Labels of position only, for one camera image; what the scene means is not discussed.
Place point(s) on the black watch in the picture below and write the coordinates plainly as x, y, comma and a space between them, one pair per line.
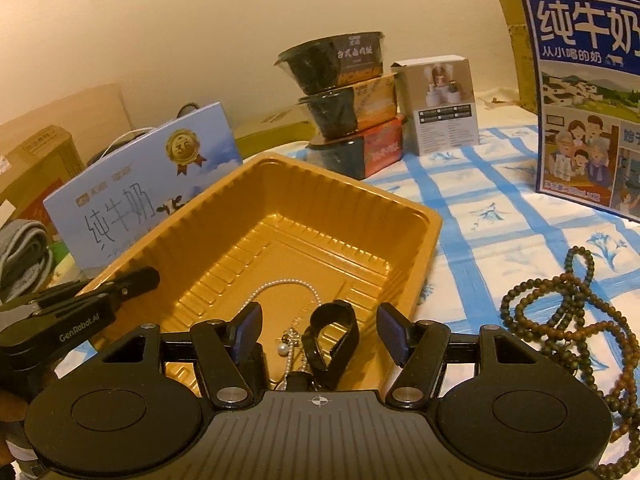
329, 342

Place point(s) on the blue checked tablecloth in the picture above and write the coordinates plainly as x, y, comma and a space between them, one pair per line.
497, 230

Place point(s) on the top black food bowl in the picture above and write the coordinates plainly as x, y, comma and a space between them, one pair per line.
333, 62

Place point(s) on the open cardboard box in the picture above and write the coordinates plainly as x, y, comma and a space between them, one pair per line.
516, 22

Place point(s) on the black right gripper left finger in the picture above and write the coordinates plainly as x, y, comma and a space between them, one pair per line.
229, 363

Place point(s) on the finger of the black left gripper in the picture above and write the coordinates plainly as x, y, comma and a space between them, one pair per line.
134, 283

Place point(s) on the small white product box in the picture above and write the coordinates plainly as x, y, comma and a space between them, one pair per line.
436, 96

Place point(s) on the flat cardboard box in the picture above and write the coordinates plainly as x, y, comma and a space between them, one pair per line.
285, 126

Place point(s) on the dark blue milk carton box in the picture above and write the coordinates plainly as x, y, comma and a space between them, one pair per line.
586, 61

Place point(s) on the bottom black food bowl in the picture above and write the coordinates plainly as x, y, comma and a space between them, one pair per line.
361, 154

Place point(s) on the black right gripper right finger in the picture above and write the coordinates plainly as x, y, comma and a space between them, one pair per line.
419, 349

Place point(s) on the middle black food bowl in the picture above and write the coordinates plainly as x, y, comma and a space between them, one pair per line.
347, 110

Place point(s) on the gold plastic tray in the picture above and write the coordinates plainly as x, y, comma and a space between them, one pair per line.
289, 235

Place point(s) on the black food bowl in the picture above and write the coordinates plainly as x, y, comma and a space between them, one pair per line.
347, 110
361, 154
333, 62

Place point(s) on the light blue milk carton box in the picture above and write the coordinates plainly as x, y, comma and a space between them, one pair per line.
124, 195

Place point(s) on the brown cardboard box left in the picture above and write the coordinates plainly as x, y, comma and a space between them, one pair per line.
45, 148

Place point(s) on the grey folded cloth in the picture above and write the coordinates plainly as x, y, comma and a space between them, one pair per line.
26, 259

